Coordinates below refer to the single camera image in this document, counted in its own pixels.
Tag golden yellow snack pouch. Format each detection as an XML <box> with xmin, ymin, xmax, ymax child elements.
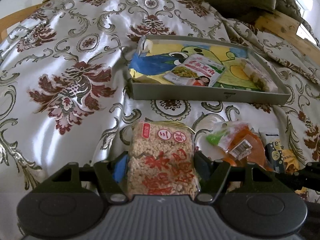
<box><xmin>281</xmin><ymin>149</ymin><xmax>311</xmax><ymax>201</ymax></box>

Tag grey shallow tray box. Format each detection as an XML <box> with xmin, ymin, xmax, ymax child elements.
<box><xmin>129</xmin><ymin>35</ymin><xmax>290</xmax><ymax>105</ymax></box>

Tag white red snack pouch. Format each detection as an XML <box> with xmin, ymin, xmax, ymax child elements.
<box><xmin>163</xmin><ymin>54</ymin><xmax>226</xmax><ymax>87</ymax></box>

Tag clear nougat bar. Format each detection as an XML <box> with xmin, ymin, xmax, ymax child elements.
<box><xmin>240</xmin><ymin>58</ymin><xmax>278</xmax><ymax>93</ymax></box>

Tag colourful drawing tray liner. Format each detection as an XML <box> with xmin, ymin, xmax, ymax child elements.
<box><xmin>130</xmin><ymin>44</ymin><xmax>261</xmax><ymax>91</ymax></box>

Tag puffed rice cake packet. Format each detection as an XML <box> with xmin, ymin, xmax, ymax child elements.
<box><xmin>127</xmin><ymin>121</ymin><xmax>200</xmax><ymax>198</ymax></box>

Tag wooden bed frame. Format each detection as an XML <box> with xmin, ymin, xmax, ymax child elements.
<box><xmin>1</xmin><ymin>0</ymin><xmax>319</xmax><ymax>63</ymax></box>

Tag dark blue snack pouch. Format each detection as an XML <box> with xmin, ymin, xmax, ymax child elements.
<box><xmin>259</xmin><ymin>128</ymin><xmax>285</xmax><ymax>173</ymax></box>

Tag orange snack packet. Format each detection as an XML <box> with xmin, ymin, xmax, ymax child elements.
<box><xmin>206</xmin><ymin>121</ymin><xmax>273</xmax><ymax>171</ymax></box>

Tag floral white bed quilt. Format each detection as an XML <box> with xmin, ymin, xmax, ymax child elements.
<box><xmin>1</xmin><ymin>0</ymin><xmax>319</xmax><ymax>239</ymax></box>

